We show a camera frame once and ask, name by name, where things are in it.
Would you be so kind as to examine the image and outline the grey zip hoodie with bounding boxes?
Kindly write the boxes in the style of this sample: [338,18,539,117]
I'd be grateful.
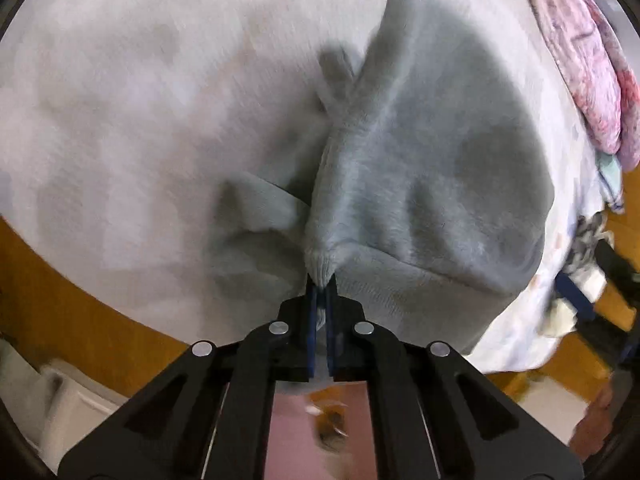
[205,0,553,351]

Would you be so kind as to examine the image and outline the person right hand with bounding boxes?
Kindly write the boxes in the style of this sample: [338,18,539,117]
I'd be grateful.
[568,377,625,463]

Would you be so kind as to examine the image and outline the cream folded garment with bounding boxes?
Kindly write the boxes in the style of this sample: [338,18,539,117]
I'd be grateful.
[538,263,606,338]

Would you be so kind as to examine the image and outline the grey checked garment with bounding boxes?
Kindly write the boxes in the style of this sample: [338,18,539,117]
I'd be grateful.
[563,211,606,275]

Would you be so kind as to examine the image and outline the teal striped pillow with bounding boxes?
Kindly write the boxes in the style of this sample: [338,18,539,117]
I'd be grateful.
[596,152,625,214]

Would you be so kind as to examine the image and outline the pink clothed legs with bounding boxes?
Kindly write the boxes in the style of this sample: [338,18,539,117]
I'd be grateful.
[264,384,378,479]

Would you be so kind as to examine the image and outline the purple floral quilt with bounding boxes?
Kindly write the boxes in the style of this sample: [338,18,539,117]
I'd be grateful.
[529,0,639,171]

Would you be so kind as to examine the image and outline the floral white bed sheet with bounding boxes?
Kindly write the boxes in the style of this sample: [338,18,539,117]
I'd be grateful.
[1,0,602,373]

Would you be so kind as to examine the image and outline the wooden bed frame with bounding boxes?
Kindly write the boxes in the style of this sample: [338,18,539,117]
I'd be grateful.
[1,167,639,401]

